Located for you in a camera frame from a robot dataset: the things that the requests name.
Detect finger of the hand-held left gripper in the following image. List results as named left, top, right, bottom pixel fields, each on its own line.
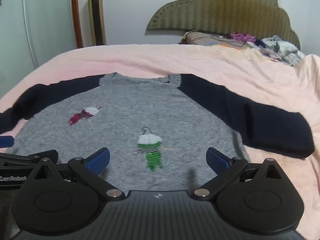
left=0, top=149, right=59, bottom=167
left=0, top=135, right=15, bottom=148

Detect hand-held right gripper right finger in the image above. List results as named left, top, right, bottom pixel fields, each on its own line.
left=194, top=147, right=283, bottom=202

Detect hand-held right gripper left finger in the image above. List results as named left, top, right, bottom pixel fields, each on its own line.
left=34, top=147, right=125, bottom=202

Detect grey sweater with navy sleeves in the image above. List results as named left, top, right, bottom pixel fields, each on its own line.
left=0, top=72, right=315, bottom=193

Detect white patterned clothes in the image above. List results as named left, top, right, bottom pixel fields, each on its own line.
left=261, top=35, right=306, bottom=67

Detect pink blanket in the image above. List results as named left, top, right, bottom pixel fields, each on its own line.
left=0, top=44, right=320, bottom=238

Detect orange patterned cloth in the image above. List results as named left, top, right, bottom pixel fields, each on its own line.
left=215, top=44, right=248, bottom=51

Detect flower-print glass wardrobe door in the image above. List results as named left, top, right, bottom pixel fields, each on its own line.
left=0, top=0, right=75, bottom=80

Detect brown patterned pillow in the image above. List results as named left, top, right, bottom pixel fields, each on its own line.
left=179, top=31, right=250, bottom=48

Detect purple cloth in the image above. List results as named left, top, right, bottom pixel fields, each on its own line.
left=230, top=32, right=257, bottom=43

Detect gold tower fan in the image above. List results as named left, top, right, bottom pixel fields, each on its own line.
left=87, top=0, right=107, bottom=47

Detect olive padded headboard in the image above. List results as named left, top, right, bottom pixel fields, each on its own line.
left=145, top=0, right=301, bottom=49

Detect brown wooden door frame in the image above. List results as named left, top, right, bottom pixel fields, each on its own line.
left=71, top=0, right=84, bottom=48

